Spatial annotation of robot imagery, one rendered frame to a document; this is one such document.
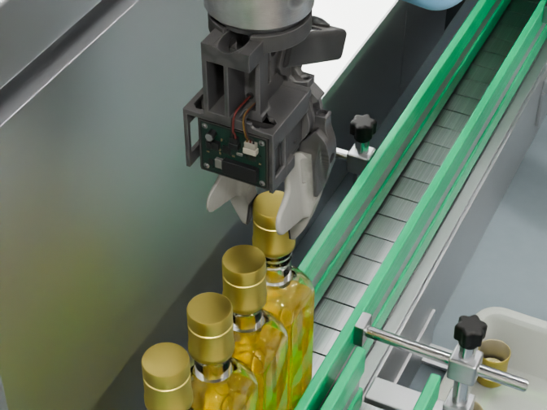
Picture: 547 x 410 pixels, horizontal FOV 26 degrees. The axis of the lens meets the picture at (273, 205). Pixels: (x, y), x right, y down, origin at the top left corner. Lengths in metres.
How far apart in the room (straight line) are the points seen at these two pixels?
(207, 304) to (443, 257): 0.52
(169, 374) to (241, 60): 0.22
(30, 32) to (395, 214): 0.67
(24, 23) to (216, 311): 0.25
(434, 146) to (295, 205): 0.61
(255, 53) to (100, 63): 0.15
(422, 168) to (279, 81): 0.63
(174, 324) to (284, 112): 0.46
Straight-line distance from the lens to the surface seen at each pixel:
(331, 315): 1.26
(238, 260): 0.91
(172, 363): 0.84
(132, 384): 1.19
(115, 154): 0.94
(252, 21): 0.78
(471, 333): 1.08
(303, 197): 0.90
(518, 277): 1.52
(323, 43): 0.89
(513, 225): 1.59
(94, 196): 0.93
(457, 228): 1.38
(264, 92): 0.81
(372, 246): 1.34
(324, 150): 0.87
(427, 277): 1.32
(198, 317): 0.87
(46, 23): 0.83
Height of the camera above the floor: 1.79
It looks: 41 degrees down
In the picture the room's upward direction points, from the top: straight up
